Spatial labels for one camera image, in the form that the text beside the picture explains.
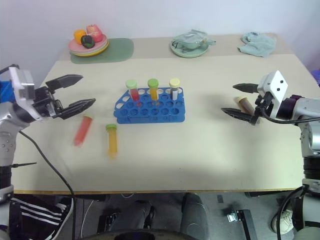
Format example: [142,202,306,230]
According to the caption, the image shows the black cable under table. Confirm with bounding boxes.
[275,184,305,227]

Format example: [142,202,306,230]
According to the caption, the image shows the light green plate under stack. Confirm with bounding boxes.
[70,39,110,58]

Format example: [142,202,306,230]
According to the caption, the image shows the blue box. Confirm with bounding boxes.
[0,79,14,101]

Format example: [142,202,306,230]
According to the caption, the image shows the orange toy fruit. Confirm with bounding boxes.
[73,29,87,46]

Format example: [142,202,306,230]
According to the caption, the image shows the pink plate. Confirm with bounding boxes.
[68,34,109,54]

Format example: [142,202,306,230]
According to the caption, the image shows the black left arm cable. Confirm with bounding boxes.
[18,129,76,201]

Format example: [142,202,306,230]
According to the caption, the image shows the black and green toy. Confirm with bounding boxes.
[80,34,96,49]

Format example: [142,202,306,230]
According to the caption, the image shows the black metal bracket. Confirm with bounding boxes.
[221,208,259,240]

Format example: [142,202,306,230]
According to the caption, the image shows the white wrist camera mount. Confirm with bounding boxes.
[8,66,36,121]
[257,70,289,119]

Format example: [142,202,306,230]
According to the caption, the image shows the orange tube with green cap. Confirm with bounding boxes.
[105,123,119,160]
[147,77,160,101]

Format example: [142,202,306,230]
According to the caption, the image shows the red tube with green cap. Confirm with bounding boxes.
[125,78,141,102]

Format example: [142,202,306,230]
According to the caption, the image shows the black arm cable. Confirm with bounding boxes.
[264,109,320,124]
[18,129,76,201]

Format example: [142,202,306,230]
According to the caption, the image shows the purple object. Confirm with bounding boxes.
[311,69,320,88]

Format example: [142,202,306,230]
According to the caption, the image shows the white sneaker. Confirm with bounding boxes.
[270,208,295,236]

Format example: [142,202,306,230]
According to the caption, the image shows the blue test tube rack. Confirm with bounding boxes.
[114,86,186,125]

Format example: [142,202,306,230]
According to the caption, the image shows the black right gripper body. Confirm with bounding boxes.
[249,91,274,126]

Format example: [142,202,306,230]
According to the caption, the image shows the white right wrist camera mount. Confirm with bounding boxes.
[257,70,289,119]

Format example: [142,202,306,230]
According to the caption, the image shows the grey rounded shape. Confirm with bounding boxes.
[181,192,210,240]

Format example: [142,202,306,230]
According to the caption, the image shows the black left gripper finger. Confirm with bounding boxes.
[58,98,97,120]
[45,74,84,94]

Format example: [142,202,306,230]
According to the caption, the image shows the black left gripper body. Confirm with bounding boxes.
[31,86,64,121]

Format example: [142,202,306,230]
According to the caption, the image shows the green placemat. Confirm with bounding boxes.
[69,37,135,66]

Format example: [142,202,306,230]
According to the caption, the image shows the dark tube with yellow cap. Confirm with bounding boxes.
[168,77,181,101]

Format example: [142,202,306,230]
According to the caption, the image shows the black zip tie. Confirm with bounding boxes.
[11,162,38,169]

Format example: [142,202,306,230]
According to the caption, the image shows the teal crumpled cloth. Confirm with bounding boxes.
[237,31,277,59]

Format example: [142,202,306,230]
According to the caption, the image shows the white cable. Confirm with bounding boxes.
[80,199,94,239]

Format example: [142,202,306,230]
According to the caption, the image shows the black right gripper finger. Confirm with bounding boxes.
[232,83,259,95]
[220,107,253,123]

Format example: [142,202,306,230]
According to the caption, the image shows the brown tube with yellow cap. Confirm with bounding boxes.
[233,96,261,125]

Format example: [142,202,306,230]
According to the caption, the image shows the pink toy fruit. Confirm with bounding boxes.
[85,23,105,43]

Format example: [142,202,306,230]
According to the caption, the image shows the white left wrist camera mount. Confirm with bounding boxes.
[8,66,36,121]

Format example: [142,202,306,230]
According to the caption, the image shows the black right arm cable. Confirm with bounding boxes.
[264,109,320,124]

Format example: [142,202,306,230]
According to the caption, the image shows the pale green plate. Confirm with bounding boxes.
[170,37,210,59]

